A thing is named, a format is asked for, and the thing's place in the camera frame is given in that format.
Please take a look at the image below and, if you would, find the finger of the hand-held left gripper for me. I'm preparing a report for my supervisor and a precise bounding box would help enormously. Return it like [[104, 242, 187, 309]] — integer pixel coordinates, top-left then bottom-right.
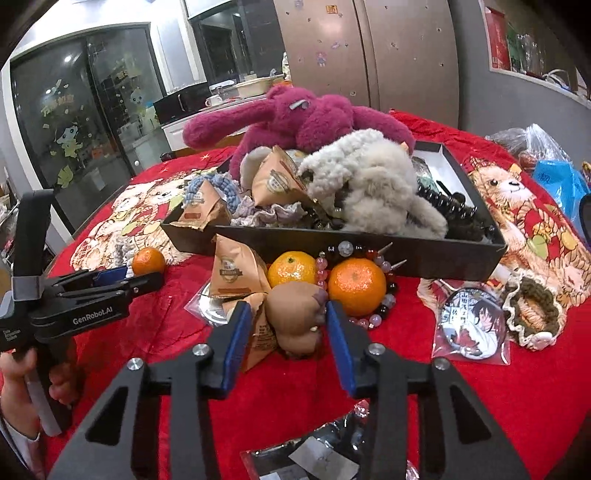
[[60, 271, 165, 311], [46, 267, 134, 296]]

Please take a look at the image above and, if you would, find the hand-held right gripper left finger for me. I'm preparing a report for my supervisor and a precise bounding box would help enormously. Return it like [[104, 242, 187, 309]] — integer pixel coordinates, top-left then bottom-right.
[[48, 299, 254, 480]]

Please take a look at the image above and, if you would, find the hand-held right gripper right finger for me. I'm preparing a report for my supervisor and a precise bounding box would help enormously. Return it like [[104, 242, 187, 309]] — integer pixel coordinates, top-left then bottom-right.
[[324, 299, 532, 480]]

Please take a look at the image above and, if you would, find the orange mandarin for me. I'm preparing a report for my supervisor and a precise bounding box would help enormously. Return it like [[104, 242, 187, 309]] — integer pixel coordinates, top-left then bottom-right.
[[132, 247, 166, 278], [328, 257, 387, 317], [268, 251, 319, 289]]

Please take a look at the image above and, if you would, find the white crochet scrunchie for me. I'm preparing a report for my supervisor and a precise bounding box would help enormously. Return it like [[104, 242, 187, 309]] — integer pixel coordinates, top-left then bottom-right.
[[108, 231, 139, 269]]

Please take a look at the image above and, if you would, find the small brown plush toy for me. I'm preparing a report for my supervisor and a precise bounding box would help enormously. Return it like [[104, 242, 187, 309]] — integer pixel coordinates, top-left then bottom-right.
[[265, 281, 329, 361]]

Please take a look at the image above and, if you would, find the black rectangular box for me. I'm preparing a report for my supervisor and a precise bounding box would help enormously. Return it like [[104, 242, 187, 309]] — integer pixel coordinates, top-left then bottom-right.
[[161, 141, 509, 281]]

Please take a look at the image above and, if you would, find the brown lace-edged crochet scrunchie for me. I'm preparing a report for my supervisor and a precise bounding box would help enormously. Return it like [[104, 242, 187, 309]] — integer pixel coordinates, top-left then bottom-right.
[[501, 272, 566, 347]]

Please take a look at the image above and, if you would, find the person's left forearm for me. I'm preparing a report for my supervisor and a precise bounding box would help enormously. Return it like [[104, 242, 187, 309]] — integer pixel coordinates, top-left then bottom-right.
[[0, 413, 49, 480]]

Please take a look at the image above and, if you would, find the person's left hand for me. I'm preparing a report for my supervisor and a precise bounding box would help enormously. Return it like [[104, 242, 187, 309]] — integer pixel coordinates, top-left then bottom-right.
[[0, 348, 79, 437]]

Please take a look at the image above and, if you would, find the silver round badge packet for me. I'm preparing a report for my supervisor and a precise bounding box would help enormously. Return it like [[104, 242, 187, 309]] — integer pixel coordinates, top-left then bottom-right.
[[185, 281, 232, 329]]

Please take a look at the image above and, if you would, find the clear packet with labels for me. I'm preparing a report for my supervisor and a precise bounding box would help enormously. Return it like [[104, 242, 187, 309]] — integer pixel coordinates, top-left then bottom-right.
[[240, 401, 376, 480]]

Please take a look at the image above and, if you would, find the round cartoon badge packet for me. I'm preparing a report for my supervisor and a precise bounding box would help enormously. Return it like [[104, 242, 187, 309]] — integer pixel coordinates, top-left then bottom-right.
[[431, 281, 512, 366]]

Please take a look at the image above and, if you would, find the blue crochet scrunchie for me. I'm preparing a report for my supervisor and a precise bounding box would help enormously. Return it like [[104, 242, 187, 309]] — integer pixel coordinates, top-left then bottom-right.
[[185, 173, 243, 215]]

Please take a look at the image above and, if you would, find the lavender crochet scrunchie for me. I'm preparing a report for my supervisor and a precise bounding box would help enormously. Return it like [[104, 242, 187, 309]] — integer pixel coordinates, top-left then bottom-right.
[[231, 200, 308, 228]]

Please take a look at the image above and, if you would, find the sliding glass door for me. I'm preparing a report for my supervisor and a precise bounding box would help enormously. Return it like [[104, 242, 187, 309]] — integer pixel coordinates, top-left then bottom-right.
[[9, 25, 169, 236]]

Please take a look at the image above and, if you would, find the beige plush toy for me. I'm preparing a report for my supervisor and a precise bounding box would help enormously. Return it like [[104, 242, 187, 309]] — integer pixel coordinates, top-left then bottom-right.
[[342, 143, 450, 240]]

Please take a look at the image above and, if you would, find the white kitchen cabinet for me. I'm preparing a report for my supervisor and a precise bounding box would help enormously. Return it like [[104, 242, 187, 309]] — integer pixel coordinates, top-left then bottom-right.
[[161, 120, 245, 153]]

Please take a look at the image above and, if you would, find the cream plush toy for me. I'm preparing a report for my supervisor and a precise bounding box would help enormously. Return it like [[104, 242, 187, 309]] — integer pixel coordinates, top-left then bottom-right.
[[239, 147, 273, 188]]

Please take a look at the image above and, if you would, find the black hair claw clip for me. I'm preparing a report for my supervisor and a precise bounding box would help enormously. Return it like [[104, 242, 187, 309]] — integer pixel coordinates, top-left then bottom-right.
[[411, 178, 478, 229]]

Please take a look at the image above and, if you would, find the black microwave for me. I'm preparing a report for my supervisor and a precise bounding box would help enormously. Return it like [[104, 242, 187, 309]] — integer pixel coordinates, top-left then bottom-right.
[[153, 83, 211, 125]]

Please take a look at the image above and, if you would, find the red printed blanket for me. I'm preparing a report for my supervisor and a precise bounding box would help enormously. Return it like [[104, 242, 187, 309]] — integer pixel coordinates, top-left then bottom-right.
[[41, 111, 591, 480]]

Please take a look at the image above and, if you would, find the white basin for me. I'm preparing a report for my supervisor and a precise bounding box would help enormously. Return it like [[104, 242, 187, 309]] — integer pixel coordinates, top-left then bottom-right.
[[233, 76, 274, 99]]

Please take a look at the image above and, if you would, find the magenta plush toy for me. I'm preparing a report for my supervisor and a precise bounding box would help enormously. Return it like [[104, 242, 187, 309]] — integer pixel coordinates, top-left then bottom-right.
[[182, 85, 416, 181]]

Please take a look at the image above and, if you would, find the dark kitchen window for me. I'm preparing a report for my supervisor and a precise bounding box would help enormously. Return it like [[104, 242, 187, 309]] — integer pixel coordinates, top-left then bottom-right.
[[187, 0, 287, 90]]

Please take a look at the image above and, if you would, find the blue plastic bag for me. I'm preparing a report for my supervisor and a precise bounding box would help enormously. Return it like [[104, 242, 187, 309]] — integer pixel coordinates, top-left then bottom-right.
[[531, 159, 591, 222]]

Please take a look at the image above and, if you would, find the clear bag with dark contents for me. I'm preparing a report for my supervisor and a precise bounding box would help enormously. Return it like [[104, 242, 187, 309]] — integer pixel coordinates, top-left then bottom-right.
[[485, 124, 573, 171]]

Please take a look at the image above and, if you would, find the silver double-door refrigerator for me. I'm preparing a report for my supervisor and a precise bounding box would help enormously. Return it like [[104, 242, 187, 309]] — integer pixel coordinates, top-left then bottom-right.
[[272, 0, 460, 127]]

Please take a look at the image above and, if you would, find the red carton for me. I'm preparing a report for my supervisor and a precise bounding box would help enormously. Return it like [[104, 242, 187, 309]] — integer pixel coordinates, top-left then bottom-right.
[[485, 7, 511, 70]]

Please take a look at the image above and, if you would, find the green carton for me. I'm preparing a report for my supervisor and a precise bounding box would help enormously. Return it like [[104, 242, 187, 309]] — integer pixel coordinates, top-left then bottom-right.
[[507, 23, 525, 72]]

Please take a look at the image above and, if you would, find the clear glass pitcher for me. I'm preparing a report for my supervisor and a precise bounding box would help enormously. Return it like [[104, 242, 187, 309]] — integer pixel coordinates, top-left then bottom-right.
[[522, 32, 546, 75]]

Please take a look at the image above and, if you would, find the pink crystal bead bracelet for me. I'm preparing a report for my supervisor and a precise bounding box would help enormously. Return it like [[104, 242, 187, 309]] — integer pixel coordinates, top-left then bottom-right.
[[316, 240, 407, 328]]

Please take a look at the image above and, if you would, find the white wall shelf unit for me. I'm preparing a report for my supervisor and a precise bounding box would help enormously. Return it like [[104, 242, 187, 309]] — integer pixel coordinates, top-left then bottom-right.
[[480, 0, 591, 107]]

